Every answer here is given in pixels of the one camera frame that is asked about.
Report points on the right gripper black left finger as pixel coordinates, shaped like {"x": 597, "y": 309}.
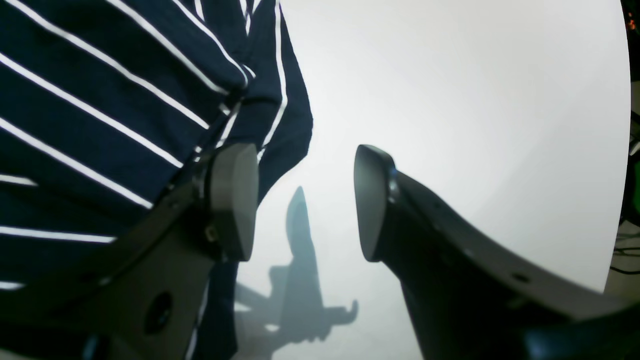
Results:
{"x": 139, "y": 298}

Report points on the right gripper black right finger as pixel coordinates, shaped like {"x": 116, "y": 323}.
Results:
{"x": 468, "y": 297}

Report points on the navy white striped T-shirt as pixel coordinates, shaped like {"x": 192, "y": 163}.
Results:
{"x": 107, "y": 105}

